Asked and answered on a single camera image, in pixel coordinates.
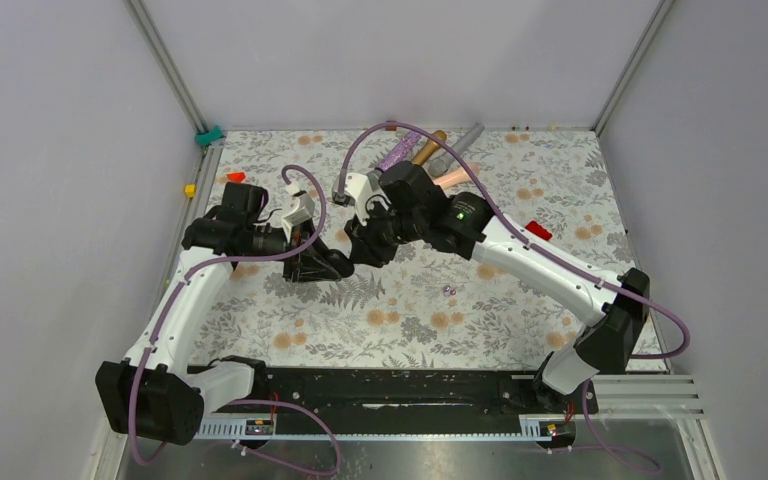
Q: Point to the red triangular block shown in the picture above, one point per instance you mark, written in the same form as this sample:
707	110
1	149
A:
236	177

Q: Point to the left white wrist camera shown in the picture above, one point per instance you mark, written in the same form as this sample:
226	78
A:
296	210

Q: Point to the purple glitter microphone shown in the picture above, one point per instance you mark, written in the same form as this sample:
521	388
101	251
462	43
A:
400	151

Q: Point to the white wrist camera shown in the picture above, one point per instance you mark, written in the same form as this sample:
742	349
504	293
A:
296	210
358	191

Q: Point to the red plastic box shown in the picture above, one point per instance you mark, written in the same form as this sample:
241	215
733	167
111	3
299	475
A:
538	230

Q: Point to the pink microphone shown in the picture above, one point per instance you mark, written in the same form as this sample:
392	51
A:
452	179

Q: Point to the grey microphone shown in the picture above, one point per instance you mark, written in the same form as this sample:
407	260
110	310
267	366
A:
440	163

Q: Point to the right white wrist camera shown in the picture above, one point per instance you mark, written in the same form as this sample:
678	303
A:
358	191

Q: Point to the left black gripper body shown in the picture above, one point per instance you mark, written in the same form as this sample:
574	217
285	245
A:
296	260

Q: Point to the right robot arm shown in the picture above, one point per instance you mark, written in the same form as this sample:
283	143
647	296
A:
404	205

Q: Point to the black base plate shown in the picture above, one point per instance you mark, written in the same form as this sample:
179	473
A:
390	403

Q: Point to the teal corner clamp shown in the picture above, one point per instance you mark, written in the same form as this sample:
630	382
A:
207	138

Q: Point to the gold microphone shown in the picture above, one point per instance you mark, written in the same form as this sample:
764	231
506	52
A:
429	148

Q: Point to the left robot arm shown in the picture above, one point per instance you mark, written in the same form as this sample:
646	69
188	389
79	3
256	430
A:
154	392

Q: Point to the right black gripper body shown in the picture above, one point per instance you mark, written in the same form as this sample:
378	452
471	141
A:
380	235

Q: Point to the floral patterned table mat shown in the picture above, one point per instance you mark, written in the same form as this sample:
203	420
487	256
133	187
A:
398	317

